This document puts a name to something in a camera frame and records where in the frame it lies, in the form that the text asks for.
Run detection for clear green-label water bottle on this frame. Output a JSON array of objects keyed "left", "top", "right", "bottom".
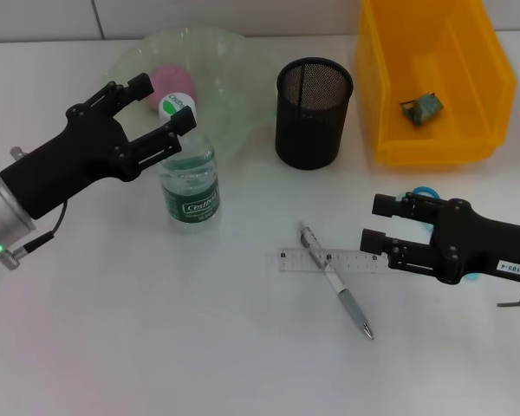
[{"left": 157, "top": 91, "right": 223, "bottom": 235}]

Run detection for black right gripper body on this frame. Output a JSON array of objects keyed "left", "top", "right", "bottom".
[{"left": 431, "top": 199, "right": 520, "bottom": 285}]

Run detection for green glass fruit plate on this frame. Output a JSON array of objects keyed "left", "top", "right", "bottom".
[{"left": 106, "top": 26, "right": 278, "bottom": 159}]

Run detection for white grey ballpoint pen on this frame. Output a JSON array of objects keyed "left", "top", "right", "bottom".
[{"left": 297, "top": 220, "right": 376, "bottom": 341}]

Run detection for yellow plastic bin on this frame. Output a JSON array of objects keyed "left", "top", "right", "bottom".
[{"left": 355, "top": 0, "right": 517, "bottom": 166}]

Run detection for blue teal scissors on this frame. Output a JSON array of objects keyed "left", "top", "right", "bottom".
[{"left": 396, "top": 185, "right": 481, "bottom": 283}]

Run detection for black mesh pen holder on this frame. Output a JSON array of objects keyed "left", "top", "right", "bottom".
[{"left": 275, "top": 57, "right": 355, "bottom": 170}]

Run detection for clear plastic ruler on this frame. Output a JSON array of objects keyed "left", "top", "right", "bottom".
[{"left": 266, "top": 246, "right": 391, "bottom": 273}]

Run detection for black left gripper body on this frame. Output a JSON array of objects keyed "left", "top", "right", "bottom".
[{"left": 0, "top": 103, "right": 142, "bottom": 220}]

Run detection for pink peach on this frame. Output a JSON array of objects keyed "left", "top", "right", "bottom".
[{"left": 145, "top": 63, "right": 198, "bottom": 114}]

